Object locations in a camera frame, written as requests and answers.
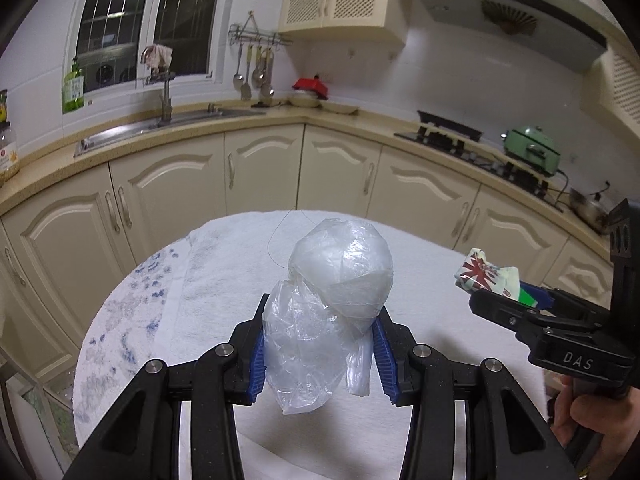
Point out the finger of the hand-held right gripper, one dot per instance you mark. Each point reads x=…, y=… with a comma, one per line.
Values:
x=546, y=300
x=500, y=310

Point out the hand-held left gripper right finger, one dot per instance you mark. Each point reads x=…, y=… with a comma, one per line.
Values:
x=385, y=365

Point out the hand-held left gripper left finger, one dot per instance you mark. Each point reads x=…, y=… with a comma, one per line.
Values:
x=257, y=365

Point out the red floral carton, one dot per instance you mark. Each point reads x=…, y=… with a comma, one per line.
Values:
x=480, y=275

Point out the clear plastic bag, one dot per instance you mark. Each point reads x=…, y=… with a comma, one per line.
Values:
x=340, y=270

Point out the person's right hand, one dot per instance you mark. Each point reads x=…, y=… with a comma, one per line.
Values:
x=600, y=415

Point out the white terry towel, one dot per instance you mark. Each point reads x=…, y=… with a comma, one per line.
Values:
x=440, y=360

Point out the steel cooking pot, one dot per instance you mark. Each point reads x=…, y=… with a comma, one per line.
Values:
x=590, y=210

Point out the floral print towel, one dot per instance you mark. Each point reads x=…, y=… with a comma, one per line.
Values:
x=130, y=320

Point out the green electric pot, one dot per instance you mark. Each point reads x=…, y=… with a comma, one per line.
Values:
x=532, y=150

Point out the black gas stove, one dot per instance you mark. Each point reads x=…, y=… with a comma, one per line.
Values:
x=480, y=160

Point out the black induction cooker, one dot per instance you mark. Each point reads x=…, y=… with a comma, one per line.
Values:
x=450, y=125

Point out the cream lower cabinets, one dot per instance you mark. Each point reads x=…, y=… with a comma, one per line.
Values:
x=250, y=170

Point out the cream lattice door cabinet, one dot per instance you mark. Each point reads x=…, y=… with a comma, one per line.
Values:
x=622, y=85
x=345, y=5

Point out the steel kitchen sink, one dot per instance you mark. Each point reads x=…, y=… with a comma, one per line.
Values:
x=150, y=130

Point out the white pot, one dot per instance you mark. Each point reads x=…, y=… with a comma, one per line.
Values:
x=302, y=99

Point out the steel ladle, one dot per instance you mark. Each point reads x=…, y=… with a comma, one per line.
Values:
x=257, y=77
x=267, y=91

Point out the steel spatula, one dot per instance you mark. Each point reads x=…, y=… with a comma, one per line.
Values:
x=246, y=91

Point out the steel faucet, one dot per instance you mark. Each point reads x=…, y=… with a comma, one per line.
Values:
x=166, y=100

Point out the black range hood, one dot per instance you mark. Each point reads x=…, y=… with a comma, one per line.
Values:
x=500, y=20

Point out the steel spoon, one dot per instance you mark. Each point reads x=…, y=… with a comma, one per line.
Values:
x=238, y=79

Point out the glass jar white lid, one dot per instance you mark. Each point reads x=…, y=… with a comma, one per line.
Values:
x=9, y=155

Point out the green detergent bottle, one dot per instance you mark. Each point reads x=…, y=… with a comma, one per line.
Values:
x=73, y=90

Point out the white framed window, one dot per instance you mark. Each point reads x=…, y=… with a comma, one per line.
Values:
x=190, y=20

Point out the small yellow label bottle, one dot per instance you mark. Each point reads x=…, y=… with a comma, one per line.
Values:
x=3, y=107

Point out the steel wall utensil rack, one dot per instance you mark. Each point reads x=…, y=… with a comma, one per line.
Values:
x=260, y=37

